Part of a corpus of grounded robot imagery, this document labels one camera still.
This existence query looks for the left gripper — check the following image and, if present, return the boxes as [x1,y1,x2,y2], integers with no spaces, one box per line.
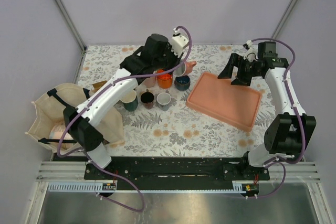
[154,44,184,76]

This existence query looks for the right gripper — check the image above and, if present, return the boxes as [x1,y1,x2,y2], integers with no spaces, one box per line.
[217,53,261,87]

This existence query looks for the orange mug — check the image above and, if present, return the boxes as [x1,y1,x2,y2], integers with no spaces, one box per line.
[156,73,173,89]

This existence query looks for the salmon textured mug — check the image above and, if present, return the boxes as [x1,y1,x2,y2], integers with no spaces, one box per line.
[173,61,197,77]

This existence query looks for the blue mug cream base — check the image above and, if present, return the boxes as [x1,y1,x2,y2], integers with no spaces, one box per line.
[174,76,191,91]

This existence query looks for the grey-blue square mug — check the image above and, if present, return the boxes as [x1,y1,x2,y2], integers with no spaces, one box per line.
[156,90,172,111]

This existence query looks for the brown striped mug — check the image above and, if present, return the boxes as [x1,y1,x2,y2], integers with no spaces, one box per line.
[140,89,154,110]

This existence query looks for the dark green mug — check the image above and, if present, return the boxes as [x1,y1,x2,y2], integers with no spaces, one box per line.
[122,90,139,112]

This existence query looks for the light pink mug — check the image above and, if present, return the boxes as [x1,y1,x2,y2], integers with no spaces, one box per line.
[142,77,156,88]

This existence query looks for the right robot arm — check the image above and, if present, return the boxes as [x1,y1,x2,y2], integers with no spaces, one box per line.
[218,38,317,180]

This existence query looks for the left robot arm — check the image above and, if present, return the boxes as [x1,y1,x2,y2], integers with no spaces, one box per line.
[64,30,192,179]

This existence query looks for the salmon pink tray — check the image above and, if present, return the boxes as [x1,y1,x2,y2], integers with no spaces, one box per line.
[186,72,263,132]

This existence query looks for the brown paper packet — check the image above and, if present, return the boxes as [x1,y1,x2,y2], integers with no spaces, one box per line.
[92,81,107,93]

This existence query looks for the floral table mat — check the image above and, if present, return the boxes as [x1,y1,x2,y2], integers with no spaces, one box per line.
[78,45,275,157]

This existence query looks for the cream tote bag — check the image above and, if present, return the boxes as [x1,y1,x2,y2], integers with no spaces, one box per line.
[26,83,125,153]

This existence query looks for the pink can in bag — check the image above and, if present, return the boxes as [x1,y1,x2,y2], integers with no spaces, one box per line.
[49,124,73,142]

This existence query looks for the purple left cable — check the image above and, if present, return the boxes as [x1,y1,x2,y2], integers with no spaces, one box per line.
[56,26,193,211]

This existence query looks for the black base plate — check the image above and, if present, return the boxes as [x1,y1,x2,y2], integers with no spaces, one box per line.
[83,156,271,182]

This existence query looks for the aluminium frame rail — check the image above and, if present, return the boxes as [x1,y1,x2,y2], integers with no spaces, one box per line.
[39,0,87,51]

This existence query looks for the white cable duct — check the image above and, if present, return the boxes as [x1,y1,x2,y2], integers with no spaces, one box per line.
[48,179,259,194]

